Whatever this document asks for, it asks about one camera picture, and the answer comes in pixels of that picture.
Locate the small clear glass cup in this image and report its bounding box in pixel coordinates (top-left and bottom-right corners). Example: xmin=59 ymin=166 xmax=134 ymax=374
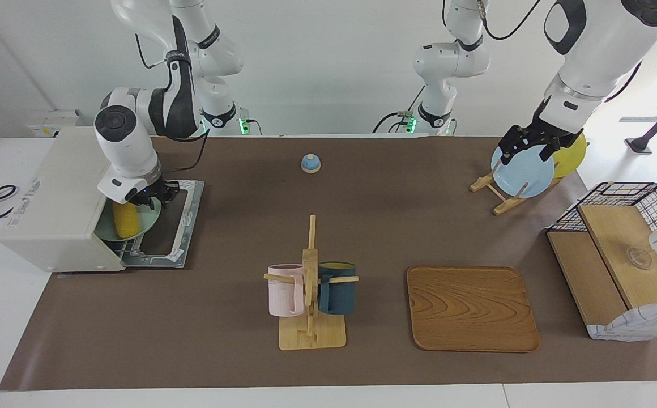
xmin=626 ymin=246 xmax=654 ymax=270

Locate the yellow corn cob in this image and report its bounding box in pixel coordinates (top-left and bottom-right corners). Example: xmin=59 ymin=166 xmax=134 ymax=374
xmin=112 ymin=201 xmax=140 ymax=239

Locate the yellow plate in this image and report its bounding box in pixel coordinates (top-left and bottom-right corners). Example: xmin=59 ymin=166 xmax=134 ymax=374
xmin=549 ymin=132 xmax=587 ymax=179

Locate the white wall box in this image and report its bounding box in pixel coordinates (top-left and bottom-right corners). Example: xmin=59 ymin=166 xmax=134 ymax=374
xmin=25 ymin=109 xmax=87 ymax=138

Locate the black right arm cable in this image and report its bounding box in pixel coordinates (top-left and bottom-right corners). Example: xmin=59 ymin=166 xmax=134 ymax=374
xmin=161 ymin=129 xmax=211 ymax=174

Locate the brown wooden tray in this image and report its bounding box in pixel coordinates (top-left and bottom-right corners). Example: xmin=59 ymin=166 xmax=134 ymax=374
xmin=406 ymin=266 xmax=541 ymax=353

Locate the pale green plate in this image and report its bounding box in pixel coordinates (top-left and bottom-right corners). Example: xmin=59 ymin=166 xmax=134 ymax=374
xmin=94 ymin=195 xmax=163 ymax=243

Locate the pink mug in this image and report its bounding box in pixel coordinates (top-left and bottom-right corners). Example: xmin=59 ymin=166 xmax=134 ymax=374
xmin=267 ymin=264 xmax=305 ymax=317

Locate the wooden mug tree stand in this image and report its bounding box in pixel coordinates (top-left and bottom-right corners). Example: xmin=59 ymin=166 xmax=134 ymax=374
xmin=264 ymin=214 xmax=359 ymax=351

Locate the wooden plate rack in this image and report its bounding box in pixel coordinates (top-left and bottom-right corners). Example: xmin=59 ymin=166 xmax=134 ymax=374
xmin=470 ymin=160 xmax=561 ymax=216

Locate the toaster oven glass door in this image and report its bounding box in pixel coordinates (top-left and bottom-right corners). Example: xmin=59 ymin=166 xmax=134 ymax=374
xmin=122 ymin=180 xmax=205 ymax=269

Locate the brown table mat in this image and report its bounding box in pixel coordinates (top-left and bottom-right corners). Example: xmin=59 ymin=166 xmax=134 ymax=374
xmin=0 ymin=136 xmax=657 ymax=392

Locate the beige toaster oven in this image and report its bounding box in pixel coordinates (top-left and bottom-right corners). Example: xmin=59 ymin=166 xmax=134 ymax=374
xmin=0 ymin=126 xmax=205 ymax=273

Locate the white checkered cloth liner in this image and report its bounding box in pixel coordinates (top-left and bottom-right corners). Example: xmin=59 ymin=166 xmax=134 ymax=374
xmin=587 ymin=299 xmax=657 ymax=342

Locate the light blue plate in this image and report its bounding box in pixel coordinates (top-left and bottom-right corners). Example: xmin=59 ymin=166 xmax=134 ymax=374
xmin=490 ymin=142 xmax=556 ymax=198

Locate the wire basket wooden shelf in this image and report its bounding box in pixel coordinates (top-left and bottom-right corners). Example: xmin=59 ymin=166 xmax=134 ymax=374
xmin=547 ymin=182 xmax=657 ymax=342

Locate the dark teal mug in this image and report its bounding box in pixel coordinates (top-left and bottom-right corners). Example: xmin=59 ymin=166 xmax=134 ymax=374
xmin=318 ymin=261 xmax=357 ymax=316

